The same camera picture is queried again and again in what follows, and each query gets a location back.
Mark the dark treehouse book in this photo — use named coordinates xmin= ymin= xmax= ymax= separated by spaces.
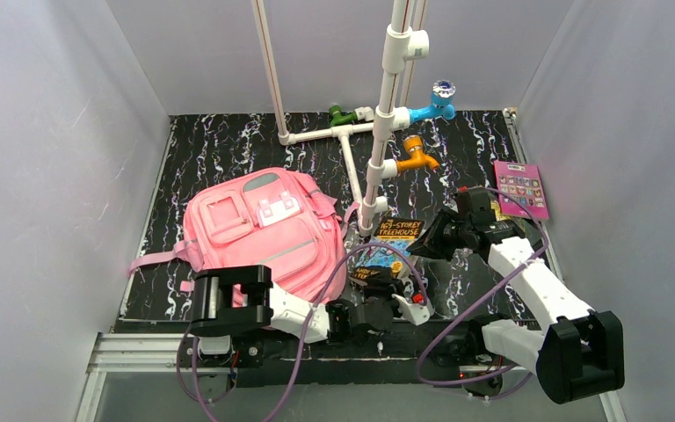
xmin=349 ymin=215 xmax=425 ymax=287

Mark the pink student backpack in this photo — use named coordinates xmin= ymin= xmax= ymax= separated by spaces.
xmin=129 ymin=167 xmax=346 ymax=302

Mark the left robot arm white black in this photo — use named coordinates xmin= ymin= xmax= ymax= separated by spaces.
xmin=182 ymin=265 xmax=415 ymax=357

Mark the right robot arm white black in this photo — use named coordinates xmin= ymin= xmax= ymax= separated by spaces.
xmin=407 ymin=186 xmax=625 ymax=404

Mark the green cover book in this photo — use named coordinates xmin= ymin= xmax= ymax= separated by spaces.
xmin=490 ymin=199 xmax=520 ymax=223

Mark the orange tap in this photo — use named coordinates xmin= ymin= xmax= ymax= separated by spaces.
xmin=396 ymin=135 xmax=439 ymax=173

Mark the pink small book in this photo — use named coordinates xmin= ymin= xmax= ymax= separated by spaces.
xmin=493 ymin=160 xmax=549 ymax=221

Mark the blue tap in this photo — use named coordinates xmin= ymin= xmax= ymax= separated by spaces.
xmin=409 ymin=80 xmax=456 ymax=124

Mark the green pipe valve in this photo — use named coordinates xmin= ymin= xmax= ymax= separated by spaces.
xmin=328 ymin=104 xmax=358 ymax=127

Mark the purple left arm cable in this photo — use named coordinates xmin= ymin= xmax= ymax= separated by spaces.
xmin=175 ymin=241 xmax=431 ymax=422

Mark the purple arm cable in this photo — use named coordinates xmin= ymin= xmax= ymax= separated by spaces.
xmin=416 ymin=186 xmax=550 ymax=403
xmin=175 ymin=241 xmax=431 ymax=422

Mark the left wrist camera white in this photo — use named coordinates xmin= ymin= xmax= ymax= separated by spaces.
xmin=391 ymin=294 xmax=434 ymax=326

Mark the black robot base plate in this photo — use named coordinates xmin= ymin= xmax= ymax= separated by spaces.
xmin=198 ymin=320 xmax=508 ymax=389

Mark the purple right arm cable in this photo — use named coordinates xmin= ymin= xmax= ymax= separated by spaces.
xmin=416 ymin=186 xmax=550 ymax=403

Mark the white PVC pipe frame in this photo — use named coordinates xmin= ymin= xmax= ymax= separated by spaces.
xmin=251 ymin=1 xmax=429 ymax=236

